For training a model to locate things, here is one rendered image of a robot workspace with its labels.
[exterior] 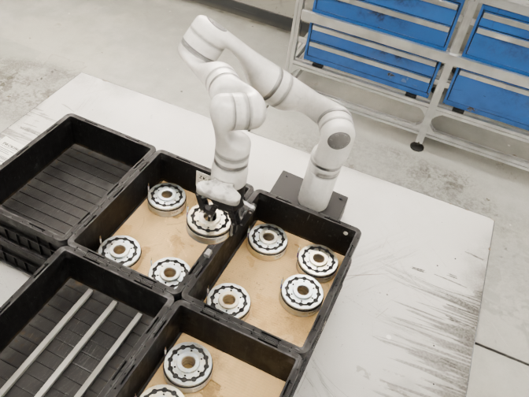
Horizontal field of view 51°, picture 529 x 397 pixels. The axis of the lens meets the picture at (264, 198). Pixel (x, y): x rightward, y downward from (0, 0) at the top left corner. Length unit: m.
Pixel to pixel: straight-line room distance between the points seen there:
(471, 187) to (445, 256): 1.47
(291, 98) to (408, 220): 0.66
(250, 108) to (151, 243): 0.56
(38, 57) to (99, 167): 2.18
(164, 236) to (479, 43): 2.01
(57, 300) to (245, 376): 0.46
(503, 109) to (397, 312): 1.78
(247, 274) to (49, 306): 0.47
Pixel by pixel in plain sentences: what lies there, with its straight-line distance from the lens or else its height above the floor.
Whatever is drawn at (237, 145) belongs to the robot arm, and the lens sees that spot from 1.07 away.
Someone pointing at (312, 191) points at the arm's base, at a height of 0.86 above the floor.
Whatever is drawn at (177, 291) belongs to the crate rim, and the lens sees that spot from 1.24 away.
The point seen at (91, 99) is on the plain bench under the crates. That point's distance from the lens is 2.16.
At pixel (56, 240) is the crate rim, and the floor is 0.93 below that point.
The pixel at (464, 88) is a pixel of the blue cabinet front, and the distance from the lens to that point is 3.11.
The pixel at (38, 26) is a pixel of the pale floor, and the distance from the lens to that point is 4.13.
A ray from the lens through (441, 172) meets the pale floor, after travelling 3.24.
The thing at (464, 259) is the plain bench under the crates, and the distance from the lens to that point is 1.80.
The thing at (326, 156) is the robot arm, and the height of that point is 1.00.
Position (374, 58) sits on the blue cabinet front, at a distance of 3.13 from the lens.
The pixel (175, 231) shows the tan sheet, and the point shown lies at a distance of 1.49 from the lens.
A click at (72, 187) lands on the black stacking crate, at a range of 1.63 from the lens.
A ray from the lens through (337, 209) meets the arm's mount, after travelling 1.69.
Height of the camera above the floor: 1.94
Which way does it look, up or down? 44 degrees down
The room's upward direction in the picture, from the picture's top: 9 degrees clockwise
